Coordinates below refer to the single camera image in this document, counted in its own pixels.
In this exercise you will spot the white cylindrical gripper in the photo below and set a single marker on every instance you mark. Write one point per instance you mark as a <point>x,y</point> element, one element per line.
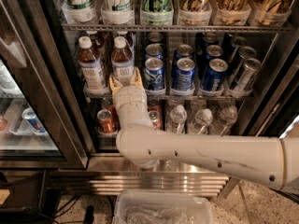
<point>128,95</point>

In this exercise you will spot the tea bottle blue label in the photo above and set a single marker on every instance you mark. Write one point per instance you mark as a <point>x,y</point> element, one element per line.
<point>122,61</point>

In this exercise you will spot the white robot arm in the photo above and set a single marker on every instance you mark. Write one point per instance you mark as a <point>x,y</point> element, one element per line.
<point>143,145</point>

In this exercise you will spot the left front tea bottle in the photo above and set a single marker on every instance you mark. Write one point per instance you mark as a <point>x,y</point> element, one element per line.
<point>89,59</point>

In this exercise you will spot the right rear tea bottle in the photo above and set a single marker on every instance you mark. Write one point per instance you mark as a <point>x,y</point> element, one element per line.
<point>129,39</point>

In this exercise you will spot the left rear tea bottle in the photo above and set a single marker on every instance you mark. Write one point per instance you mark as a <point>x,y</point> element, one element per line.
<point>98,42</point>

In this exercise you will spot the left clear water bottle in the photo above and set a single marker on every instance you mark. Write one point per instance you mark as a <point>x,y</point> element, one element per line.
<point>176,120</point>

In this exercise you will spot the clear water bottle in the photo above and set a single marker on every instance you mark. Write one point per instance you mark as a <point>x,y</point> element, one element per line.
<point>201,121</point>
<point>224,121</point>
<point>176,120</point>

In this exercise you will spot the middle clear water bottle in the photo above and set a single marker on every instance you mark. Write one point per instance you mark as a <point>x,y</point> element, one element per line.
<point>201,121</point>

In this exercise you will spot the left glass fridge door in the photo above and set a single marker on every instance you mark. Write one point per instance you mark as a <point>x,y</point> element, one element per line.
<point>38,71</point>

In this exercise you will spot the right clear water bottle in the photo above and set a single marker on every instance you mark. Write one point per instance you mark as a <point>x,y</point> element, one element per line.
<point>224,121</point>

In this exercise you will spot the steel fridge base grille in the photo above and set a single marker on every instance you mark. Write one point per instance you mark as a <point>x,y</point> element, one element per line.
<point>111,173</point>

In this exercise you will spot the open right fridge door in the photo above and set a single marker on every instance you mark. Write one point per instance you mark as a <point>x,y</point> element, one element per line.
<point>274,94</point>

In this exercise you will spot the front blue patterned can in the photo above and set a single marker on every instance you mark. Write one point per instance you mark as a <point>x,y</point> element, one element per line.
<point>154,76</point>

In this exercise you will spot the blue patterned can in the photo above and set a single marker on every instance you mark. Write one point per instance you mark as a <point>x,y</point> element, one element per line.
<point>154,51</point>
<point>154,76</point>
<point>155,37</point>

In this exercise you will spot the rear right orange can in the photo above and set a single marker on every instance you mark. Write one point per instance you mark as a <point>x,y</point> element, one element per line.
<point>154,105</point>

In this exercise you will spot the middle blue patterned can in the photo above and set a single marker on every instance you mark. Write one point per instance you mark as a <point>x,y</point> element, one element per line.
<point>154,51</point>

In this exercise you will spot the front right orange can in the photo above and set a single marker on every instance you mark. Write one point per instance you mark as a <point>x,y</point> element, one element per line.
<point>156,119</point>

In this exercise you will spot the front left orange can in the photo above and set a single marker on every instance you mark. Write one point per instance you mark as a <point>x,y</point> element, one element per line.
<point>106,122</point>

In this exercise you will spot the rear blue patterned can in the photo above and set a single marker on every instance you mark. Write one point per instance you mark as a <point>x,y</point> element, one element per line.
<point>155,37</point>

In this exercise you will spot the blue can column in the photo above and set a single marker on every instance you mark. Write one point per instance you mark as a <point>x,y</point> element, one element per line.
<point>182,76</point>
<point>183,51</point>

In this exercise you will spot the white tall can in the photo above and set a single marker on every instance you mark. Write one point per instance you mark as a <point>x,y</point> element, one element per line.
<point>79,11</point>
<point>117,12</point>

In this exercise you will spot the green tall can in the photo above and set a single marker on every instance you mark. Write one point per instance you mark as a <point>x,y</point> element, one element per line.
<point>156,12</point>

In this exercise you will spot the white tall can left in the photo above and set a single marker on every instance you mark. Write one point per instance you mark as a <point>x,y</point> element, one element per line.
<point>79,11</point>

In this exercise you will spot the front blue pepsi can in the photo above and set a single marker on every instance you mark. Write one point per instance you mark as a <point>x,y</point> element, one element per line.
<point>211,83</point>

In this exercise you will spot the blue pepsi can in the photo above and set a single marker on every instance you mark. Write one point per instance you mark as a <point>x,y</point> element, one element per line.
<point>211,83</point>
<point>211,52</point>
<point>203,40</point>

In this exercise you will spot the middle blue pepsi can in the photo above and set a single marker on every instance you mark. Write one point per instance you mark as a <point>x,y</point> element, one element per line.
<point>211,52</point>

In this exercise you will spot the rear blue pepsi can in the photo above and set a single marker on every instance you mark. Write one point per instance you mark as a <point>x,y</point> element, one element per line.
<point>203,40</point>

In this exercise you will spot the blue white can behind glass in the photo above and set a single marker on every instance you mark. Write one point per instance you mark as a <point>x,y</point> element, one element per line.
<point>32,119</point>

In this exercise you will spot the gold tall can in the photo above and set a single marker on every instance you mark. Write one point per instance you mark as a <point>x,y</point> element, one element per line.
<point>231,4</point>
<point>271,13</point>
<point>194,12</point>

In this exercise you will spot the rear dark can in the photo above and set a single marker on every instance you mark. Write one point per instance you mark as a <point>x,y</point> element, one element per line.
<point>230,45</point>

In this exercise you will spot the middle silver can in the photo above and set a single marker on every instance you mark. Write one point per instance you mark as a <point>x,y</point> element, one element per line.
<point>242,54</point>

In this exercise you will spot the silver can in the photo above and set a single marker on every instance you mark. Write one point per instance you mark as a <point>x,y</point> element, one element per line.
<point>242,54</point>
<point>240,83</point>

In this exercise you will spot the clear plastic bin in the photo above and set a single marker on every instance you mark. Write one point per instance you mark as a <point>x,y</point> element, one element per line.
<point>155,207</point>

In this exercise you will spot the front silver can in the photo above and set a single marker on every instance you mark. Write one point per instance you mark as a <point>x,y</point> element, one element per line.
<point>240,83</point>

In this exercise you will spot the middle wire shelf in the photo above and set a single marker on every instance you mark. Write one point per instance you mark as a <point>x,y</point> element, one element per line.
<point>166,97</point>

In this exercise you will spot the wire shelf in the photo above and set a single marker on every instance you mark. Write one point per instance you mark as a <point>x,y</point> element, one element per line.
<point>166,97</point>
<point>177,28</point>

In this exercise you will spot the top wire shelf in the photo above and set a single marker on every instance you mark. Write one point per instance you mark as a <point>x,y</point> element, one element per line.
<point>177,28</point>

